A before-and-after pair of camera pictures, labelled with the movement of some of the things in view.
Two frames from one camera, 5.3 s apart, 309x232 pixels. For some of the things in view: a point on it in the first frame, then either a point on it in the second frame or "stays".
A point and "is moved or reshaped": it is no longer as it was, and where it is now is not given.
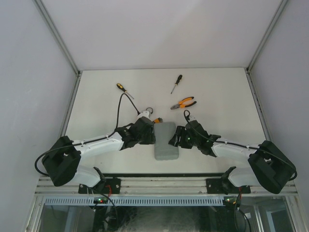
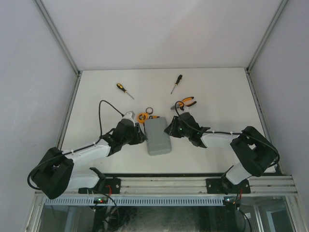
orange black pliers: (186, 102) stays
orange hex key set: (158, 120) to (154, 117)
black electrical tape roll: (152, 110) stays
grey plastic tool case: (164, 131) is moved or reshaped
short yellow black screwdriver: (122, 88) stays
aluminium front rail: (152, 186) stays
